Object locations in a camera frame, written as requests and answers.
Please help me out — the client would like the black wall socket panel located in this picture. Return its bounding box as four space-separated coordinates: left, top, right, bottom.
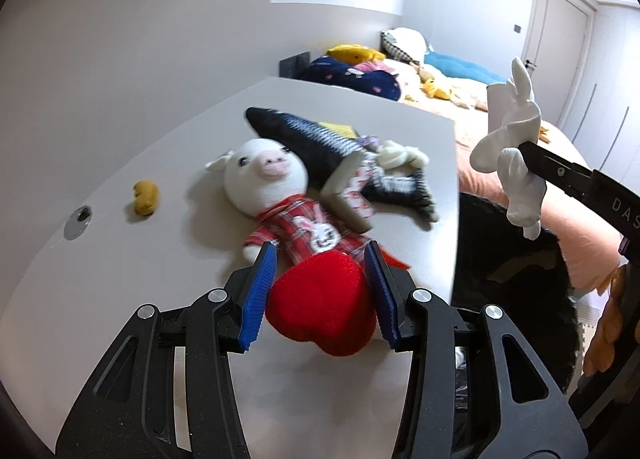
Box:
278 52 310 80

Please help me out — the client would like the navy patterned blanket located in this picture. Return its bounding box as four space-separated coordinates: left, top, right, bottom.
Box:
299 55 401 102

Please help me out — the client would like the pink blanket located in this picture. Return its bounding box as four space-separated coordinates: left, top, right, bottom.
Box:
354 60 396 75

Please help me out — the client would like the person's right hand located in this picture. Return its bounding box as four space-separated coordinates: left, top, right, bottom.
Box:
582 265 626 377

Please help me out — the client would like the mustard yellow plush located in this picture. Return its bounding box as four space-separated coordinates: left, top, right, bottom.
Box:
326 44 386 66

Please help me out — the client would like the dark blue fish plush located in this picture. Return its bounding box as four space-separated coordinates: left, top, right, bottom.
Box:
245 107 438 225

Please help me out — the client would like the white fabric glove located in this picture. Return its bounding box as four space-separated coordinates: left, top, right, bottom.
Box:
470 57 547 240

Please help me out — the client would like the yellow packet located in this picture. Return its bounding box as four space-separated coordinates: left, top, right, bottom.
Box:
320 122 359 140

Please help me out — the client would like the yellow duck plush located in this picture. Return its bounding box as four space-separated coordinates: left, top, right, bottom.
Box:
422 79 452 101

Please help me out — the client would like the white pig plush toy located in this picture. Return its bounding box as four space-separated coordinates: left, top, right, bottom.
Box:
206 138 376 357

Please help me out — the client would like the beige door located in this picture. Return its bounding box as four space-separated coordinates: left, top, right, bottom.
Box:
522 0 592 127

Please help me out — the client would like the silver desk grommet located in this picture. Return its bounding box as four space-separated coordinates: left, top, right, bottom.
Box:
63 205 93 240

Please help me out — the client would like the black trash bin with bag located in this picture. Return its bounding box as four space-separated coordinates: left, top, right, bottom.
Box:
449 192 582 459

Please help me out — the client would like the bed with orange sheet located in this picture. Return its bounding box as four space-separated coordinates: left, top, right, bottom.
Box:
451 102 629 296

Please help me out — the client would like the checkered white pillow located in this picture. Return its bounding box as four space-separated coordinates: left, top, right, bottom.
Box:
381 27 432 64

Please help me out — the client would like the teal blue cushion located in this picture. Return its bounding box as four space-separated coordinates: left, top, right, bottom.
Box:
424 52 506 84

